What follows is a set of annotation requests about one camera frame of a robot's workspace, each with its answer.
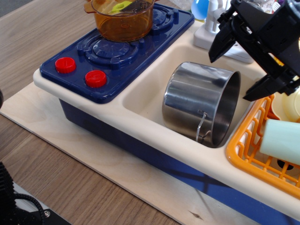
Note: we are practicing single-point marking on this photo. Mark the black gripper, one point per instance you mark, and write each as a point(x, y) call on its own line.
point(270, 39)

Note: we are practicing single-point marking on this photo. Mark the stainless steel pot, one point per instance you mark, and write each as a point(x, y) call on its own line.
point(200, 101)

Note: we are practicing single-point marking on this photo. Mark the cream and blue toy sink unit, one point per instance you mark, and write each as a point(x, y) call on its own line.
point(135, 119)

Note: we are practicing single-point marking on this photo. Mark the amber transparent plastic pot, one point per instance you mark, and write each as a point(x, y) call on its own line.
point(131, 23)

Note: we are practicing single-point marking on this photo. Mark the white toy faucet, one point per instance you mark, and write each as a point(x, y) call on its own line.
point(205, 35)

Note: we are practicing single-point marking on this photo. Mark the pale yellow plastic dish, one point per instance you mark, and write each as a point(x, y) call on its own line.
point(287, 108)

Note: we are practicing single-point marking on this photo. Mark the blue balloon-like ball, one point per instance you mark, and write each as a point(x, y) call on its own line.
point(199, 9)

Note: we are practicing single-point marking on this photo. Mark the light green plastic cup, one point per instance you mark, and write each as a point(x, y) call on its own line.
point(281, 139)

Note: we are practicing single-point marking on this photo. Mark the orange dish rack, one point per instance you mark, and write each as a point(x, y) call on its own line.
point(243, 152)

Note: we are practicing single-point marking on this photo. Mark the green toy utensil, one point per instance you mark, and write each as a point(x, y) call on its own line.
point(120, 6)

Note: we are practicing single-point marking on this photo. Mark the blue toy stove top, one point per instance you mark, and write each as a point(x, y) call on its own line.
point(122, 62)

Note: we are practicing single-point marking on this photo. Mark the right red stove knob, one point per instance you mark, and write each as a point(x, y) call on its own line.
point(95, 78)

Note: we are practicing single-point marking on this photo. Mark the red stove knob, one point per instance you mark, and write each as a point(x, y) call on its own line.
point(65, 65)
point(95, 78)

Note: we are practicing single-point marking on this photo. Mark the left red stove knob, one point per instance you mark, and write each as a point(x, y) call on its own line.
point(65, 65)

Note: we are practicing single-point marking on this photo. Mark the light plywood base board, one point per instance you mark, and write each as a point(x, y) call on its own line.
point(89, 181)

